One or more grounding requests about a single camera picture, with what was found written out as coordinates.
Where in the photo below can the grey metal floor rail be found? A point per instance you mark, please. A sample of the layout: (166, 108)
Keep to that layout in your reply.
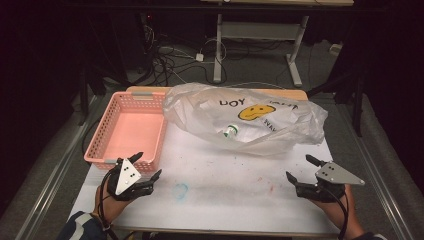
(386, 193)
(57, 173)

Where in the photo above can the person's left hand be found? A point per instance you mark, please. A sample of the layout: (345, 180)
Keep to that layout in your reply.
(111, 206)

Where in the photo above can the white power adapter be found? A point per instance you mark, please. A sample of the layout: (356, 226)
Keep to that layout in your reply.
(199, 57)

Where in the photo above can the white desk frame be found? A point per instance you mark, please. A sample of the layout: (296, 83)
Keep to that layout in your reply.
(260, 30)

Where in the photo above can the pink perforated plastic basket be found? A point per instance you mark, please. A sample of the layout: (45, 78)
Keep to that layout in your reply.
(133, 130)

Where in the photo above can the clear plastic smiley bag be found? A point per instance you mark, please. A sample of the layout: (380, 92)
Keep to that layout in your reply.
(200, 110)

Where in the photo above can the person's right hand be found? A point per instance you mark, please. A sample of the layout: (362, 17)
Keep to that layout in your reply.
(336, 206)

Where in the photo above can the white power strip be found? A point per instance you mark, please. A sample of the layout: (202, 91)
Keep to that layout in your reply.
(336, 49)

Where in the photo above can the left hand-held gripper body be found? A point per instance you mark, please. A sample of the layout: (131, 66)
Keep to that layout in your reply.
(126, 176)

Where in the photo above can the small white green-capped bottle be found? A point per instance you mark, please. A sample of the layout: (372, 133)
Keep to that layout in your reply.
(231, 130)

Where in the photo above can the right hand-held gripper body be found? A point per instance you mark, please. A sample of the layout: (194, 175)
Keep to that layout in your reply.
(333, 175)

